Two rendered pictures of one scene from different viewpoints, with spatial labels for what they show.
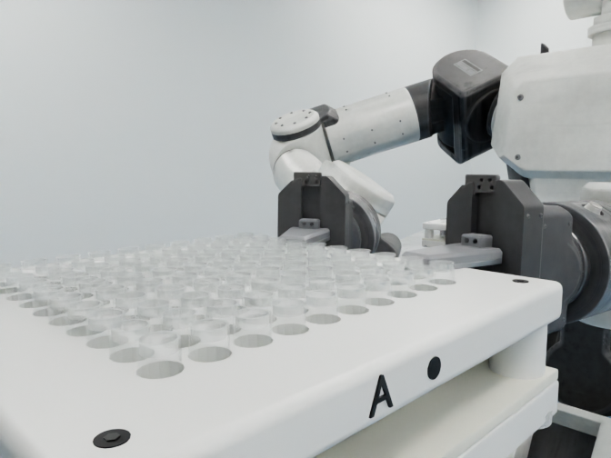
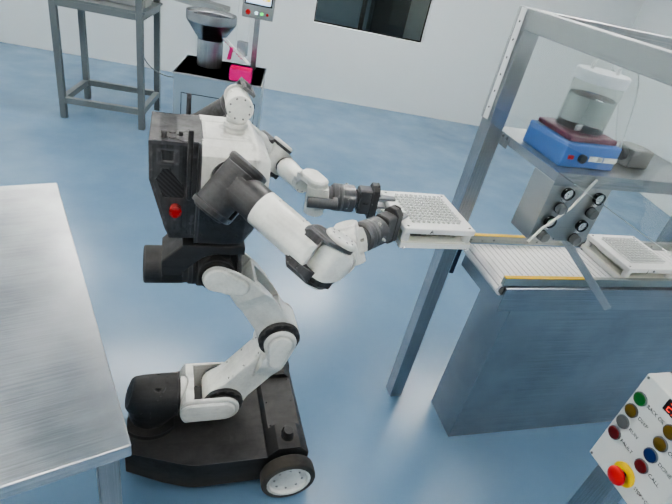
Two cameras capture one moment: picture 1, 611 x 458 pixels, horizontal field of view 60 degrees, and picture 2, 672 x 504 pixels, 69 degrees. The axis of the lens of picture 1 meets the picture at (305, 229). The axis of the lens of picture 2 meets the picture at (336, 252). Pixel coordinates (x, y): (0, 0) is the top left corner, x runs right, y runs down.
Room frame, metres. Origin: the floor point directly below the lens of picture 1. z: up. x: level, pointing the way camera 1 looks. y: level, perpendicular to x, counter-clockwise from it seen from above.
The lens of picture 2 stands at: (1.70, 0.39, 1.76)
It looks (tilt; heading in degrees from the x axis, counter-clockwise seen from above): 32 degrees down; 203
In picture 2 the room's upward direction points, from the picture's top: 13 degrees clockwise
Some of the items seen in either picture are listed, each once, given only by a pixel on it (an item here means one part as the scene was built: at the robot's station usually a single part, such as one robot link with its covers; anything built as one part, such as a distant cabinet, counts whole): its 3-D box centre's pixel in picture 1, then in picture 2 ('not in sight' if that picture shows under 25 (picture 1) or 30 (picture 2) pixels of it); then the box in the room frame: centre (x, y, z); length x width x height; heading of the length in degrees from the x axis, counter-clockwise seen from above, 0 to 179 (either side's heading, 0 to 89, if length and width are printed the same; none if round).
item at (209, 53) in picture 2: not in sight; (219, 41); (-1.32, -2.23, 0.95); 0.49 x 0.36 x 0.38; 124
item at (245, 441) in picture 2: not in sight; (216, 406); (0.70, -0.39, 0.19); 0.64 x 0.52 x 0.33; 135
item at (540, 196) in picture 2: not in sight; (560, 205); (0.09, 0.41, 1.19); 0.22 x 0.11 x 0.20; 134
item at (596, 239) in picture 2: not in sight; (630, 253); (-0.39, 0.72, 0.95); 0.25 x 0.24 x 0.02; 44
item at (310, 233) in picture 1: (301, 233); not in sight; (0.39, 0.00, 1.09); 0.06 x 0.03 x 0.02; 167
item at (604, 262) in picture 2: not in sight; (624, 263); (-0.39, 0.72, 0.90); 0.24 x 0.24 x 0.02; 44
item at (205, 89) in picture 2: not in sight; (219, 118); (-1.30, -2.16, 0.38); 0.63 x 0.57 x 0.76; 124
